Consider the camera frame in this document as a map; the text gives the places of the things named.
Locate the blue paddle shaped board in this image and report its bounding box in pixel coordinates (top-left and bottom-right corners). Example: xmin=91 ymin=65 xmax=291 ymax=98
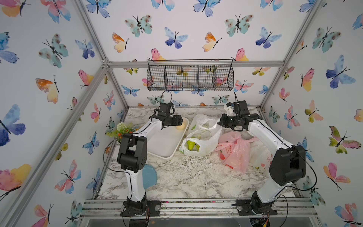
xmin=142 ymin=165 xmax=157 ymax=190

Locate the dark green pear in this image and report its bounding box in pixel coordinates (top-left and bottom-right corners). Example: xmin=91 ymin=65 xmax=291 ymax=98
xmin=186 ymin=141 xmax=197 ymax=151

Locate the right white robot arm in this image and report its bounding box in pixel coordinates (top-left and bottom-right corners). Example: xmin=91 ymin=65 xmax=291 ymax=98
xmin=218 ymin=101 xmax=306 ymax=213

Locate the pink apple print plastic bag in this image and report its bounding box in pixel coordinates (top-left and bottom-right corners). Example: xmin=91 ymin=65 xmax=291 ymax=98
xmin=214 ymin=131 xmax=259 ymax=174

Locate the potted plant white pot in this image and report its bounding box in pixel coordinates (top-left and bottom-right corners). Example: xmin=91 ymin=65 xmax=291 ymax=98
xmin=105 ymin=123 xmax=135 ymax=143

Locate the white cartoon print plastic bag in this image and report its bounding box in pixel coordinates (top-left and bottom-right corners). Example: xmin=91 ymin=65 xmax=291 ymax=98
xmin=249 ymin=141 xmax=273 ymax=171

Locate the white rectangular fruit tray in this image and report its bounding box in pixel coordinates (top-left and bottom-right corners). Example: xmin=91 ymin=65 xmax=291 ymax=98
xmin=147 ymin=117 xmax=189 ymax=160

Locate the white lemon print plastic bag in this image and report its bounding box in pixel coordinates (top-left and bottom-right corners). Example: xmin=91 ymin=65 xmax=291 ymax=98
xmin=179 ymin=114 xmax=222 ymax=157

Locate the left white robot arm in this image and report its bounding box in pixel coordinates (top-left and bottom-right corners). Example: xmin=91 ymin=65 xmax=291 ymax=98
xmin=117 ymin=102 xmax=183 ymax=209

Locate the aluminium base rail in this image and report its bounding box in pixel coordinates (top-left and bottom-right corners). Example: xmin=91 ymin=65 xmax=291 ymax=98
xmin=80 ymin=197 xmax=318 ymax=219

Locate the black wire mesh basket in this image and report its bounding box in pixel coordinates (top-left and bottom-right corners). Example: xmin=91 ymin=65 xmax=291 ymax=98
xmin=144 ymin=59 xmax=234 ymax=92

